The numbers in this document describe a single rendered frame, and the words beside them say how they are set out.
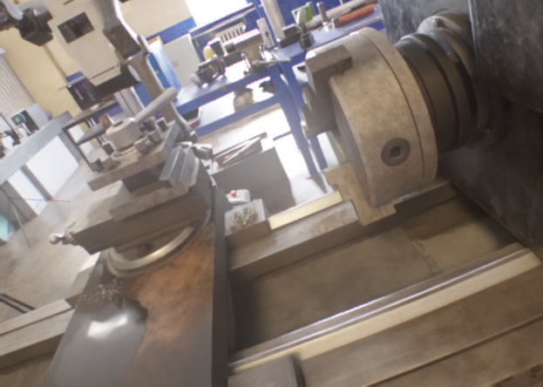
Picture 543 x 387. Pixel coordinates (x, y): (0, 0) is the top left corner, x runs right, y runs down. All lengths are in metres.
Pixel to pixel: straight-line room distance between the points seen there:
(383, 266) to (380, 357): 0.29
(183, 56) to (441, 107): 6.85
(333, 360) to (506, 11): 0.48
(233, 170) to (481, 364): 2.24
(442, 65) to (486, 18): 0.10
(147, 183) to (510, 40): 0.64
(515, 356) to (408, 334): 0.13
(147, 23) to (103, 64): 6.04
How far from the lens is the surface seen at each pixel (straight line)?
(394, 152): 0.44
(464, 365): 0.55
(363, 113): 0.41
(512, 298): 0.60
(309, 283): 0.81
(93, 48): 1.68
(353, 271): 0.80
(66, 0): 1.78
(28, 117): 6.21
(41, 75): 8.43
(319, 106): 0.46
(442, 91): 0.49
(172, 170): 0.68
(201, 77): 2.47
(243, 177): 2.62
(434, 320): 0.58
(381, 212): 0.52
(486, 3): 0.40
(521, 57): 0.39
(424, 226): 0.88
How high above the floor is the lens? 1.32
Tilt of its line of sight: 28 degrees down
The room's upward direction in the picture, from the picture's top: 25 degrees counter-clockwise
